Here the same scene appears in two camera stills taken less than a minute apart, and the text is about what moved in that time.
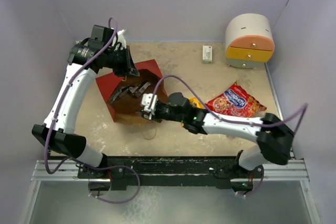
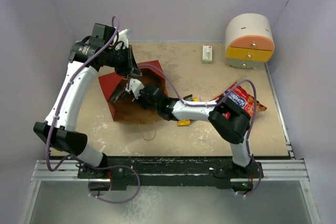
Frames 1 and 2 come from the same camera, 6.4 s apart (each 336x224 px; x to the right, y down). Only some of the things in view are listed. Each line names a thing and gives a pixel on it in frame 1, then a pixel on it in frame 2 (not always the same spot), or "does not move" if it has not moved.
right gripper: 155,116 to 139,100
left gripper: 129,67 does not move
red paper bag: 124,93 does not move
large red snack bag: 236,101 does not move
